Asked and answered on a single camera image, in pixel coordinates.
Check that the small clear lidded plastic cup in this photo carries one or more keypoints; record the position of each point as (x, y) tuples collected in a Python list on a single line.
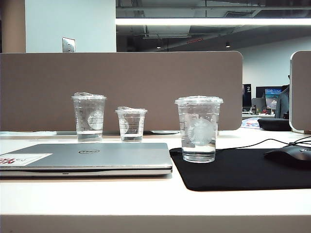
[(131, 125)]

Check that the silver Dell laptop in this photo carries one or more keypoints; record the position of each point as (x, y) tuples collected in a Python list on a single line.
[(109, 157)]

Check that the tall clear lidded plastic cup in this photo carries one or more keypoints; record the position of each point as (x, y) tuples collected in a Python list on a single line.
[(88, 116)]

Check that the white and red laptop sticker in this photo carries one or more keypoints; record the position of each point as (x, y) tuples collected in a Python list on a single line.
[(22, 159)]

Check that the wide brown desk divider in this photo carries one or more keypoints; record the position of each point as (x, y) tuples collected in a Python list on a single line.
[(145, 80)]

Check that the black sign with white numeral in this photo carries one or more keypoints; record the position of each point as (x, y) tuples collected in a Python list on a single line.
[(247, 95)]

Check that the blue and red printed sheet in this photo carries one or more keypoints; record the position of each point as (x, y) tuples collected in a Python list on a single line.
[(250, 122)]

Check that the black mouse pad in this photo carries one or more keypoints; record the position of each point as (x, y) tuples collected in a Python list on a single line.
[(230, 174)]

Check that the long ceiling light strip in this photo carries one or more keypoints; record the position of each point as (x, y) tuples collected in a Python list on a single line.
[(206, 21)]

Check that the background computer monitor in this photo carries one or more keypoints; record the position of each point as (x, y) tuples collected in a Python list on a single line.
[(272, 98)]

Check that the person in dark jacket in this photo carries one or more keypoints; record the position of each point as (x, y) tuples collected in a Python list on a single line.
[(283, 104)]

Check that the black computer mouse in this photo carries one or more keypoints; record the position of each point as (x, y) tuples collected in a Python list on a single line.
[(291, 156)]

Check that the brown divider with white edge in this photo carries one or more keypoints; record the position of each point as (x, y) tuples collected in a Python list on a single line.
[(302, 92)]

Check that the metal wall switch plate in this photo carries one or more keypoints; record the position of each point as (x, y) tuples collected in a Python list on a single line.
[(68, 44)]

